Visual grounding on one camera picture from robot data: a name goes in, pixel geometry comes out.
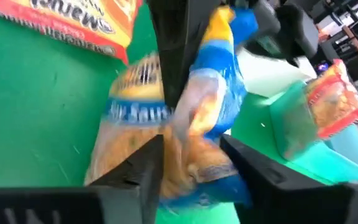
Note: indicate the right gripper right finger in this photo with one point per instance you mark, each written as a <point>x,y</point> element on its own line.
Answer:
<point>291,202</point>

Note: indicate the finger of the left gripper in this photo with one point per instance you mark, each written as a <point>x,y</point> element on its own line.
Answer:
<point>179,31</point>

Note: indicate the red-orange ramen soup pack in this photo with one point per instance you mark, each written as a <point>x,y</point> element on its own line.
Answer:
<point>331,102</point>

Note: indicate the green table mat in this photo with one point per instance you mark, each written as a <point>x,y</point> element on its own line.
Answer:
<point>26,109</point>

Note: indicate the black device blue light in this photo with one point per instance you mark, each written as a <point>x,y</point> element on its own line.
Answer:
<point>323,67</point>

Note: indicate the blue soy sauce ramen pack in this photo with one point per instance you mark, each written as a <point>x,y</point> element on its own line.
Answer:
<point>210,102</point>

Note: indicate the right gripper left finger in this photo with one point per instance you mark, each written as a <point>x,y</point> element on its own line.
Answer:
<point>73,205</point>

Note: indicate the orange chicken ramen pack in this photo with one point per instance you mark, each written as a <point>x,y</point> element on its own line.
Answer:
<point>73,18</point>

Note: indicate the teal translucent bin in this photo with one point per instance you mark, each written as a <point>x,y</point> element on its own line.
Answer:
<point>291,130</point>

